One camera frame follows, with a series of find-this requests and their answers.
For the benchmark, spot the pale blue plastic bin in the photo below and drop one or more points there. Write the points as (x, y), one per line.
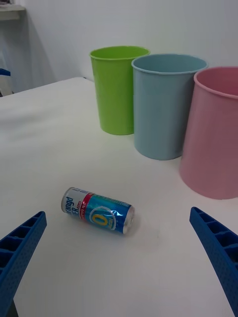
(161, 109)

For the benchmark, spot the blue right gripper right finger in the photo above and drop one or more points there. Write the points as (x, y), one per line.
(218, 247)

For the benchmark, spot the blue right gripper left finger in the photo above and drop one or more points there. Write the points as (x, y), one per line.
(17, 257)

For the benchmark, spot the pink plastic bin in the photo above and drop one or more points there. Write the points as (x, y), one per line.
(213, 133)

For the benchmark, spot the green plastic bin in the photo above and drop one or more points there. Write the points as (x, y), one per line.
(115, 91)

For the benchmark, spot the blue and silver drink can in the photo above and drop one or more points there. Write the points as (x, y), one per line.
(99, 210)

